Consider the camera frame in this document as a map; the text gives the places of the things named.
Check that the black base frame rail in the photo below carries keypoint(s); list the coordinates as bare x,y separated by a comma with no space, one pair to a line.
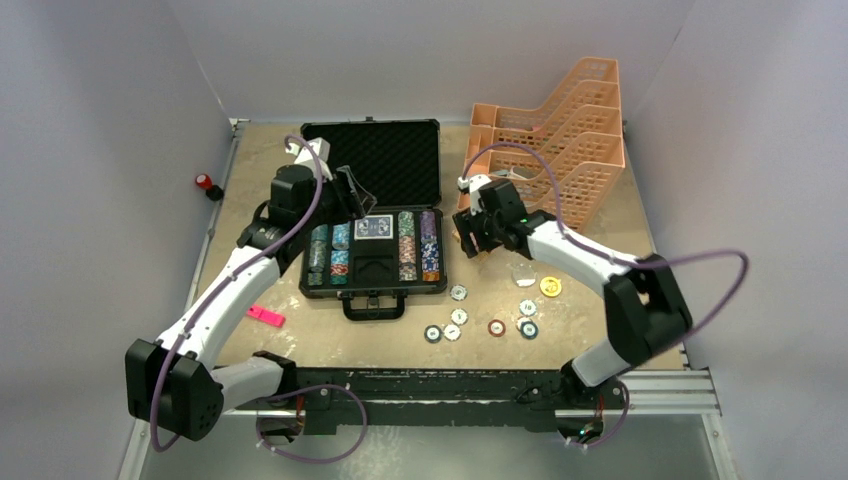
535,400

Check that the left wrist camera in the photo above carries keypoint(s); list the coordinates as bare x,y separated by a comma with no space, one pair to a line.
305,154

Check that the orange plastic file tray rack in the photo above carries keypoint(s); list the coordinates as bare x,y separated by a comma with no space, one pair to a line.
571,148

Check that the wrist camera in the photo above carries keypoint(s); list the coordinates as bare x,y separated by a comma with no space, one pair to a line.
470,192
305,154

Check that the red poker chip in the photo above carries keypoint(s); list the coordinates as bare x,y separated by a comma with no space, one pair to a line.
496,328

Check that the white poker chip middle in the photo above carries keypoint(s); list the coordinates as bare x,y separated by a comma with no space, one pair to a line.
459,316

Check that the teal poker chip right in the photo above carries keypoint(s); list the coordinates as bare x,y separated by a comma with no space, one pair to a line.
528,329

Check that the pink highlighter marker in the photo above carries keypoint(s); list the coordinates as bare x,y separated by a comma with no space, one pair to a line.
266,316

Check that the blue playing card deck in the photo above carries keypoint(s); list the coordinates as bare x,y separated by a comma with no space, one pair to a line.
374,227

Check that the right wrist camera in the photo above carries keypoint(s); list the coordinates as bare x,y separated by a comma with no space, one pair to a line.
470,192

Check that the yellow round button chip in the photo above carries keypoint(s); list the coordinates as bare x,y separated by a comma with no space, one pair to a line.
550,286

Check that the black poker set case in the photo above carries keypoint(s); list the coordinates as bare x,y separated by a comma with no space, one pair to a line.
397,250

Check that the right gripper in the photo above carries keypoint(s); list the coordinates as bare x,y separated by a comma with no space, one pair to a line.
468,224

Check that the white poker chip lower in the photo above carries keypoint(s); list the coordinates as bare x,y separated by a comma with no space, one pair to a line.
452,332

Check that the white poker chip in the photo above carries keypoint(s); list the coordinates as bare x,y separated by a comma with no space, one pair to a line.
458,292
528,308
459,316
452,332

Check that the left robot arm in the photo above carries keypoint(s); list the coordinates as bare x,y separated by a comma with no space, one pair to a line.
173,382

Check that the red emergency button left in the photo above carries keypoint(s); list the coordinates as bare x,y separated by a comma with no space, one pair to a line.
211,190

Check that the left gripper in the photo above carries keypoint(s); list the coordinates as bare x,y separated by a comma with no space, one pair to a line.
354,205

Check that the clear round button chip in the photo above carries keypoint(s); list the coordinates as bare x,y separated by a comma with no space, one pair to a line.
524,276

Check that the dark green poker chip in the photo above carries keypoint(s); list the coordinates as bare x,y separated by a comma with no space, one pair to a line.
433,334

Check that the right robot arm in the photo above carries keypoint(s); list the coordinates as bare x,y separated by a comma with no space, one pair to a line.
645,312

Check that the white poker chip upper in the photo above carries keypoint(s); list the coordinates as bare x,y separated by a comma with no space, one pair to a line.
458,292

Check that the white poker chip right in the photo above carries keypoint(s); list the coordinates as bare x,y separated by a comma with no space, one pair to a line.
528,308

